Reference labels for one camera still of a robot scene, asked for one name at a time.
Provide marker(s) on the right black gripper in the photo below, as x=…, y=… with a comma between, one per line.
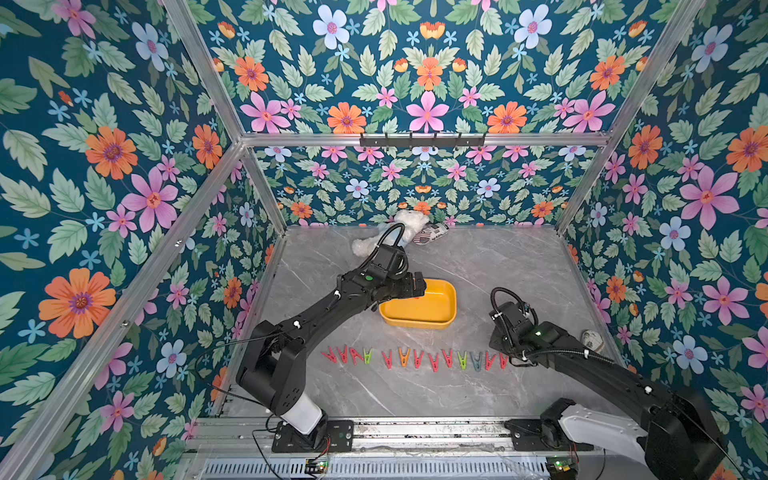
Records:
x=501, y=343

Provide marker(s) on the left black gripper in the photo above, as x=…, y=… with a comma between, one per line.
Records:
x=407, y=290

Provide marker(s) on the grey teal clothespin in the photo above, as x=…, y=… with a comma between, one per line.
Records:
x=477, y=360

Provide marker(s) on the green clothespin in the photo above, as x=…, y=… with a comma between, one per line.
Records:
x=368, y=356
x=462, y=358

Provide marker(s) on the yellow plastic storage box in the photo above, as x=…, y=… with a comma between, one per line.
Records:
x=435, y=310

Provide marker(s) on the orange clothespin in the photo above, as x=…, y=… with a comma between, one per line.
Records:
x=404, y=356

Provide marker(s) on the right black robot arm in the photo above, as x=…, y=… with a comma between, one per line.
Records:
x=672, y=433

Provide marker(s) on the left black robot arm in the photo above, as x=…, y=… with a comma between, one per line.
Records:
x=274, y=364

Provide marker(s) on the white teddy bear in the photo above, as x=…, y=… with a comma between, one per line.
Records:
x=407, y=223

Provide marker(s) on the small printed pouch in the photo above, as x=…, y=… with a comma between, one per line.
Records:
x=430, y=233

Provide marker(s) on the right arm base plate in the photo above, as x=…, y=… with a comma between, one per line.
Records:
x=541, y=435

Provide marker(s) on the black hook rail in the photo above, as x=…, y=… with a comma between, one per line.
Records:
x=410, y=140

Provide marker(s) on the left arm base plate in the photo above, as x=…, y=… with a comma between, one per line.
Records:
x=330, y=436

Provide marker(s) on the aluminium front rail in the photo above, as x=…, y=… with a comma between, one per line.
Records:
x=432, y=435

